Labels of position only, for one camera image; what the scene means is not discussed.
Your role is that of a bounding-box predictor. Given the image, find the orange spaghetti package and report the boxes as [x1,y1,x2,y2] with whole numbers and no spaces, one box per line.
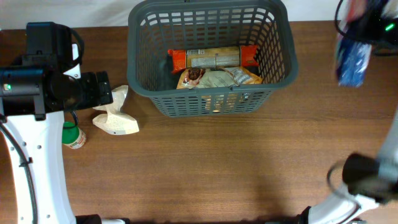
[167,45,259,73]

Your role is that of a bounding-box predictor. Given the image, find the grey plastic slotted basket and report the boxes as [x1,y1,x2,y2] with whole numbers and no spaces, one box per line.
[127,0,298,117]

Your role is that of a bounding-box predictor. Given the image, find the green lid cheese shaker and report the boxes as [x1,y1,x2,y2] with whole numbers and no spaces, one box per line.
[62,121,86,149]

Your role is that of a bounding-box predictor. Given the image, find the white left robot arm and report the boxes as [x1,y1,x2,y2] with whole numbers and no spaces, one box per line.
[1,22,113,223]

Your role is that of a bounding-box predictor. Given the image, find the blue tissue multipack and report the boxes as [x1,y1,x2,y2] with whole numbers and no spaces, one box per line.
[335,0,373,88]

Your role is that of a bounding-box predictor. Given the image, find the cream bag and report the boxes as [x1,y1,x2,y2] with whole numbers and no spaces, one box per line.
[92,85,139,136]

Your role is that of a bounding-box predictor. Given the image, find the tan crinkled snack bag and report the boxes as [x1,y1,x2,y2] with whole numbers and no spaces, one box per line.
[177,67,262,89]

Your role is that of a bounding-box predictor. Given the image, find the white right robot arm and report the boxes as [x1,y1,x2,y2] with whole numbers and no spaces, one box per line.
[292,0,397,224]

